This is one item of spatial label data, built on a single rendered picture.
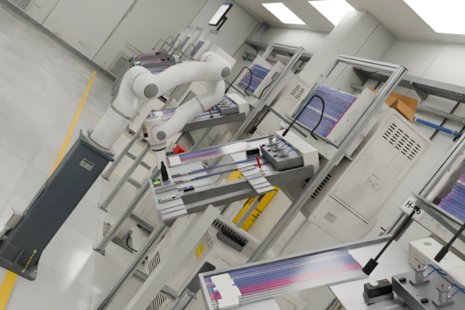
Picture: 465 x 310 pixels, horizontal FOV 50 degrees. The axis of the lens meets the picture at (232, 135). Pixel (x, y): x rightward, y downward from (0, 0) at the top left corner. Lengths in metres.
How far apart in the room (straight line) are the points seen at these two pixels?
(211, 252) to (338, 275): 1.03
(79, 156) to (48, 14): 8.88
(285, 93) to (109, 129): 1.91
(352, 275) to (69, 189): 1.38
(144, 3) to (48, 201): 8.87
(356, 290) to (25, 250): 1.59
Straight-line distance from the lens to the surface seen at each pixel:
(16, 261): 2.61
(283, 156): 2.60
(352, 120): 2.57
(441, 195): 1.86
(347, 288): 1.65
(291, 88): 3.99
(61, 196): 2.49
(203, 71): 2.47
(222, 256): 2.61
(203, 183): 2.58
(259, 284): 1.67
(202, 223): 2.21
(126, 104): 2.39
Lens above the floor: 1.26
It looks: 3 degrees down
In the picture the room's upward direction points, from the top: 37 degrees clockwise
